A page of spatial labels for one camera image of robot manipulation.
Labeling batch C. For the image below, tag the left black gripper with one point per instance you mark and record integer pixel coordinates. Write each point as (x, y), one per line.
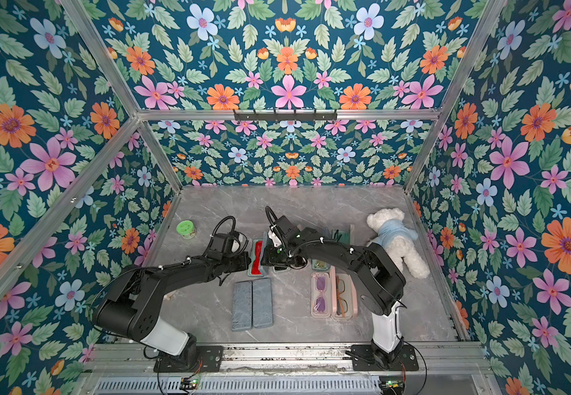
(243, 255)

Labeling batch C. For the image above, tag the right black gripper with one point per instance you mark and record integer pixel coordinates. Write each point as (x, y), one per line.
(271, 257)

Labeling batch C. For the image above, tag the grey case with yellow glasses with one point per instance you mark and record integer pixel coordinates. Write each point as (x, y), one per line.
(262, 303)

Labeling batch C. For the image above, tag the grey case with white glasses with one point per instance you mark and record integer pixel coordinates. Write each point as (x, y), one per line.
(242, 308)

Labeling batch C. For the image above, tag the grey case with red glasses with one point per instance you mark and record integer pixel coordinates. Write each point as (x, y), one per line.
(264, 270)

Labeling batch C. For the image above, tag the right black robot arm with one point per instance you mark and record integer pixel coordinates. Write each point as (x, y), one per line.
(379, 283)

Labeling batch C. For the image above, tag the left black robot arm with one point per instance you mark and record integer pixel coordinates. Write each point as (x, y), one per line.
(131, 309)

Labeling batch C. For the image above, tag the grey case with black glasses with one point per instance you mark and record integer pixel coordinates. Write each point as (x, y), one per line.
(280, 269)

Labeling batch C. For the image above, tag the green case with olive glasses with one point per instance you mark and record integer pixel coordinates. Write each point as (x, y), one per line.
(320, 266)

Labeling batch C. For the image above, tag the green case with black glasses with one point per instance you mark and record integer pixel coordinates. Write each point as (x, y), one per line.
(344, 235)

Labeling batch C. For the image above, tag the green lidded small jar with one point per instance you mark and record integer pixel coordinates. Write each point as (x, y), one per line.
(186, 229)

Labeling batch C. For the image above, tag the white teddy bear blue shirt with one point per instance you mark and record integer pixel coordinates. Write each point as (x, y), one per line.
(398, 241)

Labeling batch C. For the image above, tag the black hook rack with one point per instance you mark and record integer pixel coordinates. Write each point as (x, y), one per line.
(285, 115)

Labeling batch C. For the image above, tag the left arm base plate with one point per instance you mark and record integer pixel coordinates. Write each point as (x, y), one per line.
(206, 359)

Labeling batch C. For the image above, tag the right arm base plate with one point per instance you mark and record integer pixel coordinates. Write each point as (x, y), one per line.
(368, 357)

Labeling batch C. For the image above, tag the aluminium front rail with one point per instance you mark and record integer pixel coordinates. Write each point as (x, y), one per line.
(436, 358)

